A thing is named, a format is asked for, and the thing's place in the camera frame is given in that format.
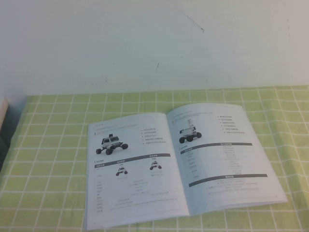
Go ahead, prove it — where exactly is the white product catalogue book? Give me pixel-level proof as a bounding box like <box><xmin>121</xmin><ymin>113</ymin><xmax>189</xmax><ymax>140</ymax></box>
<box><xmin>84</xmin><ymin>103</ymin><xmax>290</xmax><ymax>232</ymax></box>

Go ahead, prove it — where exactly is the beige board edge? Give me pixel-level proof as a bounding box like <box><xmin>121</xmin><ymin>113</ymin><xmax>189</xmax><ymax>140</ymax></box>
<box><xmin>0</xmin><ymin>96</ymin><xmax>10</xmax><ymax>132</ymax></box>

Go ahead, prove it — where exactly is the green white checkered tablecloth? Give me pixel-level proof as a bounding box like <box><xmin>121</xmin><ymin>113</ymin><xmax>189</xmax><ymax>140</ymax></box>
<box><xmin>0</xmin><ymin>86</ymin><xmax>309</xmax><ymax>232</ymax></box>

